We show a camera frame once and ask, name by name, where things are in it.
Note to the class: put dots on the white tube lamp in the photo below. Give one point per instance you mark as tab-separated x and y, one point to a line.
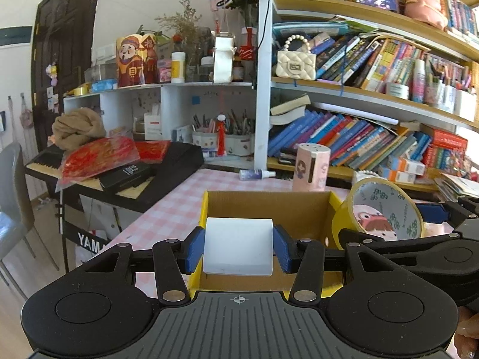
355	112

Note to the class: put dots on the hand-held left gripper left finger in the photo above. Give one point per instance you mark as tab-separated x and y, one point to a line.
194	249

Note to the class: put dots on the grey wall panel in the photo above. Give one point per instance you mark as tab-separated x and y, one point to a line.
15	36

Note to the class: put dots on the black white hanging tote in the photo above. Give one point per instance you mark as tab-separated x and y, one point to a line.
2	121

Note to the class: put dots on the pink cylindrical humidifier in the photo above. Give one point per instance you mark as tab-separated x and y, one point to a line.
310	168

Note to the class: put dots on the thick lying book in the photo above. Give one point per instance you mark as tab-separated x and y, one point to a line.
290	105

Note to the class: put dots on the pink plush toy head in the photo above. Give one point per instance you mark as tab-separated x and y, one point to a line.
424	5

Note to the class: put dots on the red patterned plastic bag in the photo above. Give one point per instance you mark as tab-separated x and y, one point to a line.
97	157

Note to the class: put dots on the brown knotted cloth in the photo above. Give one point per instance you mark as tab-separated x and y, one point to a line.
76	129

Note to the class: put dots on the white pill bottle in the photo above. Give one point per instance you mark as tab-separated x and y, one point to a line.
178	69

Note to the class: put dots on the pink door charm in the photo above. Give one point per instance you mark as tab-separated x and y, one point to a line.
52	74

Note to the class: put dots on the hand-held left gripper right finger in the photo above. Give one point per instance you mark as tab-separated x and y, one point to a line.
283	249

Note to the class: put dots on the row of blue books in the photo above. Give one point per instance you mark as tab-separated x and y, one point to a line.
336	138

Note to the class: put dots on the red vase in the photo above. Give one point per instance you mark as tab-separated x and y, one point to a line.
247	46

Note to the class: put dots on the person's right hand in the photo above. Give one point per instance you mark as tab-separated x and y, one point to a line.
468	331

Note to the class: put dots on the white pink spray can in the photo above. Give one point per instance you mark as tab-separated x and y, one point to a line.
419	82

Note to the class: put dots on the unicorn toy stick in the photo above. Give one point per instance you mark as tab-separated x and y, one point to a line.
213	3

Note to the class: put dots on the white curved shelf unit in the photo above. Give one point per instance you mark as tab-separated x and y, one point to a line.
176	99

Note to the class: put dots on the grey chair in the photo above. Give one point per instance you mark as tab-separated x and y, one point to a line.
15	209

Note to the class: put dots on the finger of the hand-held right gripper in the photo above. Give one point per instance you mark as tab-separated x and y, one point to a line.
430	212
411	243

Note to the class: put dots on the red boxed book set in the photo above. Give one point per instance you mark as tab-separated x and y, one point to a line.
447	149

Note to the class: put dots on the flat black box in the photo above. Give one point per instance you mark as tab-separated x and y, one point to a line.
125	175

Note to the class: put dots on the wooden bookshelf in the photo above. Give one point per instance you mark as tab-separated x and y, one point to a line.
264	119

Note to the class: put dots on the black electronic keyboard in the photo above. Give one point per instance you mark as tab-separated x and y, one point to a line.
176	168

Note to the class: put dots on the yellow tape roll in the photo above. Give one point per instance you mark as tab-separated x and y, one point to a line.
378	198

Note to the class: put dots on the dark wooden door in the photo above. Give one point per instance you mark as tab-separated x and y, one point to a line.
63	45

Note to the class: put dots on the white rectangular block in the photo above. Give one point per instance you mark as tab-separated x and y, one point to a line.
237	245

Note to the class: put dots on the row of thin paperback books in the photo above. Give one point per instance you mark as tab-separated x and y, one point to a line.
460	15

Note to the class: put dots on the white orange small box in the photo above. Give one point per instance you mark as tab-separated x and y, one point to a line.
396	175
406	164

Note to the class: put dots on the red paper packets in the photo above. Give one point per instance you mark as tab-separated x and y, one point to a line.
153	151

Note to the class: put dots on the dried flower bunch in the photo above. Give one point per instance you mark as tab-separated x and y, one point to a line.
185	22

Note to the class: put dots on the pink hanging bag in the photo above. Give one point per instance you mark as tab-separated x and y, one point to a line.
26	117

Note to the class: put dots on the white box red label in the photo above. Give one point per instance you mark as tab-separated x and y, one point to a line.
152	129

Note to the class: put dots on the white pen holder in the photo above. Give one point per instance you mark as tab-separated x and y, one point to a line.
204	140
239	144

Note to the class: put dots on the small pink box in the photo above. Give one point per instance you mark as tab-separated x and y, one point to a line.
164	73

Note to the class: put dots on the row of leaning colourful books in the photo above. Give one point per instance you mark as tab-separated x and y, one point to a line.
374	60

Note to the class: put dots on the stack of papers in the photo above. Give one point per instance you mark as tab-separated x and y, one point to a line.
454	189

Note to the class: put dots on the brown glass jar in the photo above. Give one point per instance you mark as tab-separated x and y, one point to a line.
238	71

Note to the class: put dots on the yellow cardboard box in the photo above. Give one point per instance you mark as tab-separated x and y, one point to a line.
262	204

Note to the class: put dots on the black keyboard stand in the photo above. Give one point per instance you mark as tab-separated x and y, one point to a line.
89	241

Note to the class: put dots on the small gold tape roll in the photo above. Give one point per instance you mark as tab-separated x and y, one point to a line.
82	91

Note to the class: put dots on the white pencil cups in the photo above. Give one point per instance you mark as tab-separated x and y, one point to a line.
456	101

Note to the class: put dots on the red tassel ornament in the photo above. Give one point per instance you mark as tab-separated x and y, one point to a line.
222	134

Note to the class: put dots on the fortune god figure container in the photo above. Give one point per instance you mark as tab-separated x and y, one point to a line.
133	63

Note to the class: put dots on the small spray bottle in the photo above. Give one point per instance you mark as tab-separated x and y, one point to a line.
256	174

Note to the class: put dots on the white carton-shaped bag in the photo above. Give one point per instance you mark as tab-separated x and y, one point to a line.
223	63

